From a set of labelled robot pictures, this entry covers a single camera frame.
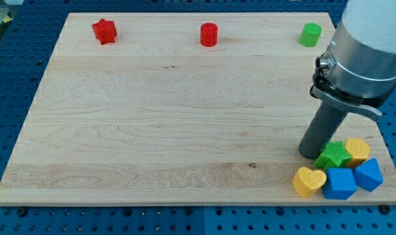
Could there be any red cylinder block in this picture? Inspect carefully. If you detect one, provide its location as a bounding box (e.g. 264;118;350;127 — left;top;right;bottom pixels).
200;22;218;47

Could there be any red star block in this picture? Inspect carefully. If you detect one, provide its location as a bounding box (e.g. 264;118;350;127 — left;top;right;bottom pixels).
91;18;118;45

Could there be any light wooden board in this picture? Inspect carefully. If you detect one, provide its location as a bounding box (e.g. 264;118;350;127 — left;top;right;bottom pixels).
0;12;396;207

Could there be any blue triangle block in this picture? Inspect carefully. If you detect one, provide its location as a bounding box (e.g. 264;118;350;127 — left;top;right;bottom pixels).
353;158;384;192

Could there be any yellow heart block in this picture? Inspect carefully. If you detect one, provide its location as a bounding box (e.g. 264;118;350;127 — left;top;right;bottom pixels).
292;167;327;198

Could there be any green cylinder block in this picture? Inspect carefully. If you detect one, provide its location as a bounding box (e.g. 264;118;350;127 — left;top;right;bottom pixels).
299;23;322;47

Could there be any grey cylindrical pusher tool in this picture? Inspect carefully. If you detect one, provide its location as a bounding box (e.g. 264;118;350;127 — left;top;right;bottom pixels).
298;102;348;159

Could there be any green star block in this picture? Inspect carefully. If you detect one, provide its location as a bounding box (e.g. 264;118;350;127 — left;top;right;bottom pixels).
314;141;352;171

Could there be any blue cube block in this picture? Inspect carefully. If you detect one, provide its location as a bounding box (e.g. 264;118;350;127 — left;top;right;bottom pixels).
323;168;357;200

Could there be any yellow hexagon block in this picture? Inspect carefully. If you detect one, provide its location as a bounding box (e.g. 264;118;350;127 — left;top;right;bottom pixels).
344;138;371;168

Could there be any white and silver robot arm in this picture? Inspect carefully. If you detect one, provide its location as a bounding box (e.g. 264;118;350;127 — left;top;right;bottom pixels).
310;0;396;121

